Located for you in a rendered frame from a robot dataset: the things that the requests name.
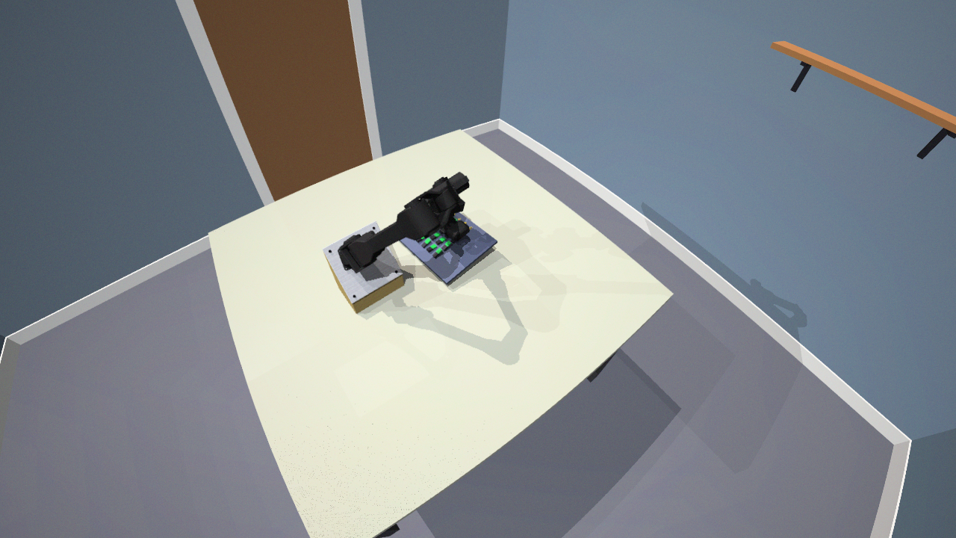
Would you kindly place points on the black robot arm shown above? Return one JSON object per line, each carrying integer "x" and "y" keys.
{"x": 417, "y": 220}

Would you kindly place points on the blue switch panel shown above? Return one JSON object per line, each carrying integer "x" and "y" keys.
{"x": 447, "y": 258}

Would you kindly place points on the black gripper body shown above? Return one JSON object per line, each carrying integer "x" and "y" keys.
{"x": 455, "y": 230}

